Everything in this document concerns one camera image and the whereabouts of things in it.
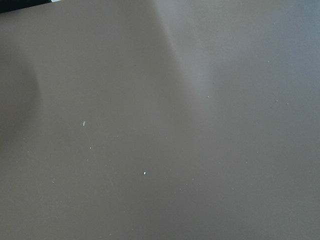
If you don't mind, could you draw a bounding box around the black power strip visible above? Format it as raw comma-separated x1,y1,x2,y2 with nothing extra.
0,0,53,13

